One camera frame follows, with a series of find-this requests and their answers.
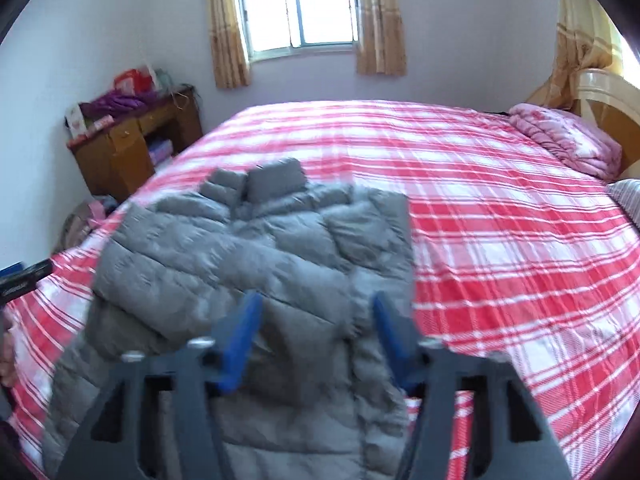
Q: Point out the grey puffer jacket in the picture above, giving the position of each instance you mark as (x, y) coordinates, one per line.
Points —
(260, 240)

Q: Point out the white plastic bag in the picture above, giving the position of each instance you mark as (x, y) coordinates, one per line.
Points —
(162, 80)

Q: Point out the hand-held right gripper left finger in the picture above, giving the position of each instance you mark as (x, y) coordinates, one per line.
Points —
(240, 340)

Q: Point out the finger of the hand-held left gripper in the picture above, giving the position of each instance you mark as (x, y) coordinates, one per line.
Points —
(27, 275)

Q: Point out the short yellow curtain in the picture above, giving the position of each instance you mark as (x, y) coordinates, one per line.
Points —
(380, 25)
(227, 35)

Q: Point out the red bag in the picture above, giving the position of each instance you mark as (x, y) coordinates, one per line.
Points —
(131, 80)

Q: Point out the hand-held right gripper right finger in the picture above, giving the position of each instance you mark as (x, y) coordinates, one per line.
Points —
(395, 345)

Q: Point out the pink backpack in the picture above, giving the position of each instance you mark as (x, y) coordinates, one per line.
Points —
(80, 225)

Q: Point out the long tied yellow curtain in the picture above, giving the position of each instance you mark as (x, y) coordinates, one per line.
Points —
(580, 45)

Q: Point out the cream wooden headboard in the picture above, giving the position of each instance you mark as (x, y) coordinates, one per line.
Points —
(615, 110)

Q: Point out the flat pink box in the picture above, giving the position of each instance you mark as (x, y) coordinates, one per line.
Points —
(100, 125)

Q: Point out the folded pink quilt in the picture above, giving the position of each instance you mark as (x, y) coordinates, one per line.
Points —
(560, 135)

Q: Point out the striped pillow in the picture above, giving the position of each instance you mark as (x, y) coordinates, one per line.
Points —
(627, 200)

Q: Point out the brown wooden desk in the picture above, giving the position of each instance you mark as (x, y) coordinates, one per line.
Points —
(115, 155)

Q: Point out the bed with red plaid sheet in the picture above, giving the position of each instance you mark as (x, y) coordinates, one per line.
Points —
(500, 260)

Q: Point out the large bright window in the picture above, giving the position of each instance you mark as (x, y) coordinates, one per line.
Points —
(629, 60)

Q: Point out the white and pink box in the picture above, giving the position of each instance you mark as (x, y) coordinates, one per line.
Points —
(76, 122)

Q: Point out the purple cloth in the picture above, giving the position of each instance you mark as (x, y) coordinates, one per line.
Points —
(115, 105)

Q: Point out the window with metal frame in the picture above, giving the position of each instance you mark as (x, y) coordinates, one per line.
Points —
(300, 5)

